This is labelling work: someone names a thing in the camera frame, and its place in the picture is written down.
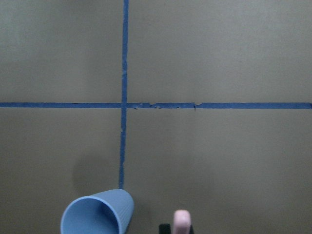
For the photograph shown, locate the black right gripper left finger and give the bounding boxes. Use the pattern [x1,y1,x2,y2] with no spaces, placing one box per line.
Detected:
[158,224,171,234]

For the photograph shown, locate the blue ribbed cup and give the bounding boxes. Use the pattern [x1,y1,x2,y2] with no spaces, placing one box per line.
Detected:
[60,189,134,234]

